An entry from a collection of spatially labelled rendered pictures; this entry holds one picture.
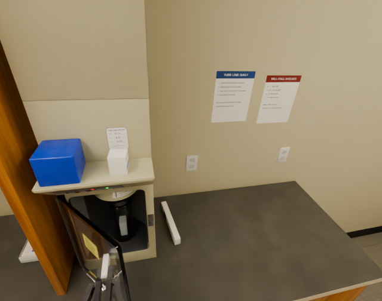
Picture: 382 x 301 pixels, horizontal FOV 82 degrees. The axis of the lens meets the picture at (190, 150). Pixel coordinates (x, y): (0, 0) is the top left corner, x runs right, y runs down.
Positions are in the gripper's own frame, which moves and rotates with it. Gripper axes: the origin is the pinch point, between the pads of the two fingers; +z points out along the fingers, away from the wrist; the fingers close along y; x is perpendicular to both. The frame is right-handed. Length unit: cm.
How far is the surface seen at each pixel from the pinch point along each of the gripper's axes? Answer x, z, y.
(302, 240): 37, 19, -92
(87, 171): -20.0, 19.0, 4.0
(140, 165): -20.0, 19.7, -11.3
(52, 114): -36.2, 24.1, 10.7
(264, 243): 37, 21, -70
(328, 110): -16, 67, -127
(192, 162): 14, 66, -41
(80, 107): -38.0, 24.1, 3.3
